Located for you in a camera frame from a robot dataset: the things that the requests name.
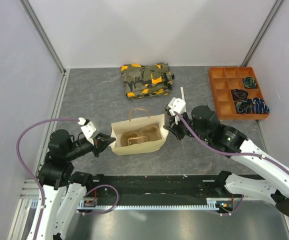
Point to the cardboard cup carrier tray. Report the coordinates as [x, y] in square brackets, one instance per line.
[149, 133]

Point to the blue yellow rolled sock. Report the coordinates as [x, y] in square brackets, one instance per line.
[250, 82]

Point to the dark blue patterned sock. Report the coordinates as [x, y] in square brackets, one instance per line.
[243, 106]

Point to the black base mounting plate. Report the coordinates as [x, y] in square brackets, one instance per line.
[157, 190]

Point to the white slotted cable duct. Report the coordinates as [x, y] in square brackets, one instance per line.
[90, 204]

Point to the right aluminium frame post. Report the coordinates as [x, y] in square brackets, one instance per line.
[262, 31]

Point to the brown paper bag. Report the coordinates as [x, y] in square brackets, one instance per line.
[138, 117]

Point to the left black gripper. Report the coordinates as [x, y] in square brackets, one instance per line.
[101, 142]

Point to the white wrapped straw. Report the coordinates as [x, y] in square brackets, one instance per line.
[182, 93]

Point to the orange compartment organizer tray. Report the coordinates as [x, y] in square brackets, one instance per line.
[225, 78]

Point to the blue white striped sock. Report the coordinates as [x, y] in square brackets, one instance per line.
[259, 106]

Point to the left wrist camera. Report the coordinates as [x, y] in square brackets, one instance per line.
[89, 129]

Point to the aluminium frame post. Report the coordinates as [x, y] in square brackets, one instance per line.
[28, 8]
[262, 31]

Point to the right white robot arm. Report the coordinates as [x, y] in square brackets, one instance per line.
[205, 127]

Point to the dark brown rolled sock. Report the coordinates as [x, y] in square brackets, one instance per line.
[239, 94]

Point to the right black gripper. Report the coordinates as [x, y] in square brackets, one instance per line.
[172, 126]

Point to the camouflage folded cloth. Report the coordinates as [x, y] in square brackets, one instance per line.
[146, 81]

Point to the left aluminium frame post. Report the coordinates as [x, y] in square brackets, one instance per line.
[28, 8]

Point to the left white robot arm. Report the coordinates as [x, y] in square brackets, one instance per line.
[63, 188]

